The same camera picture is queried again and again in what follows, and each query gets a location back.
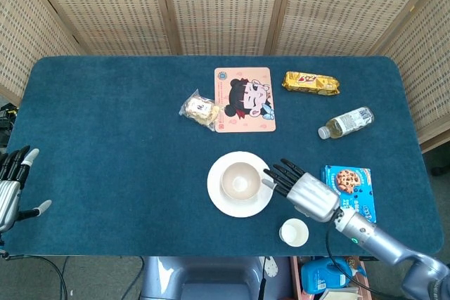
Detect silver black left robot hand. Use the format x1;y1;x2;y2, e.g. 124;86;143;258
0;145;53;234

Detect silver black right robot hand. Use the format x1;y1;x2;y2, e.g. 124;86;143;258
262;158;341;223

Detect white leaf-print paper cup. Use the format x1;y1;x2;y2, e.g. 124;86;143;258
278;218;310;247

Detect off-white bowl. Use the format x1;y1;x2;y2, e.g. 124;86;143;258
220;162;262;202

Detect white round plate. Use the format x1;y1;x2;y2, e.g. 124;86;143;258
206;151;275;219

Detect white perforated plate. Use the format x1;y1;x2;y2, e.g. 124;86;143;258
263;256;279;280

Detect blue cookie box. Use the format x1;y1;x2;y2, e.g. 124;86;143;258
320;164;377;224

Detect black equipment box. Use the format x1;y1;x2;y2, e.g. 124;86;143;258
0;102;18;150

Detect blue detergent bottle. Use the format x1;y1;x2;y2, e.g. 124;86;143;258
300;257;367;296

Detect clear plastic drink bottle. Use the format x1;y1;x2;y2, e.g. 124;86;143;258
317;105;375;140

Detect pink storage crate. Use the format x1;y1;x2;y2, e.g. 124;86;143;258
290;256;373;300

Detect pink cartoon mouse pad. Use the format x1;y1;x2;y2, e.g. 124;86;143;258
214;67;277;134

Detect beige book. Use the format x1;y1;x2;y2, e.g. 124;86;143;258
319;285;361;300

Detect dark blue table cloth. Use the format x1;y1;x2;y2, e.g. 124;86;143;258
0;55;444;257

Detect yellow snack packet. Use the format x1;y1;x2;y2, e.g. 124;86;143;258
281;71;341;96

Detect clear bag of pastries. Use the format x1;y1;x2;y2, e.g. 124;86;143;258
178;89;221;132

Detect woven wooden screen panel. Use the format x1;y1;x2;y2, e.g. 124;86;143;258
0;0;84;104
367;0;450;153
269;0;440;57
156;0;295;57
20;0;182;57

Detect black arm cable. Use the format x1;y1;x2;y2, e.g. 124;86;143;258
325;221;405;296

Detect black floor cable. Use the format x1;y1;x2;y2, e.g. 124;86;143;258
6;254;70;300

